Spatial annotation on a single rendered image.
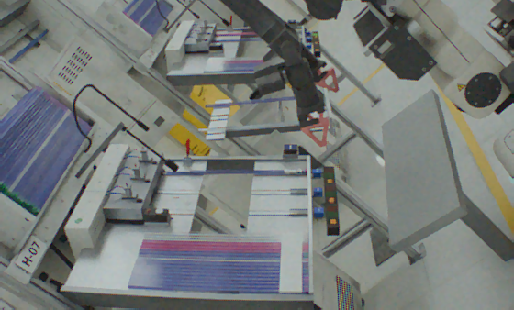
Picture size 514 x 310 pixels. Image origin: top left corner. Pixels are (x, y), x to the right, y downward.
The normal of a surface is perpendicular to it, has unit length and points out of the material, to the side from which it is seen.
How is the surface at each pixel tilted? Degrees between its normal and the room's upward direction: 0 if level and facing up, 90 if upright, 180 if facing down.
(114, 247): 45
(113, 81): 90
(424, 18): 90
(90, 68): 90
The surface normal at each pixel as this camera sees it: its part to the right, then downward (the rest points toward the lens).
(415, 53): -0.04, 0.49
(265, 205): -0.05, -0.85
